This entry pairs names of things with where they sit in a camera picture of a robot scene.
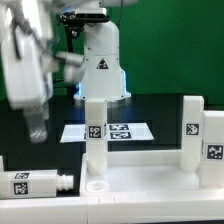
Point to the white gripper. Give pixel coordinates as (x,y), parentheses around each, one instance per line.
(25,86)

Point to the white L-shaped obstacle wall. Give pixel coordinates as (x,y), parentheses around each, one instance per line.
(105,209)

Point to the white desk top tray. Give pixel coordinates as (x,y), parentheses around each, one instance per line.
(153,172)

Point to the black camera on stand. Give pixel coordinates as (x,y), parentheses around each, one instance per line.
(74,21)

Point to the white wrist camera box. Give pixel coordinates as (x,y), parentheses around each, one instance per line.
(74,66)

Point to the white marker sheet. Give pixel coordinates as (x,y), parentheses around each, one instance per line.
(115,132)

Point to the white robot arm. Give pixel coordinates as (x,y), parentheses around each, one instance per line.
(103,77)

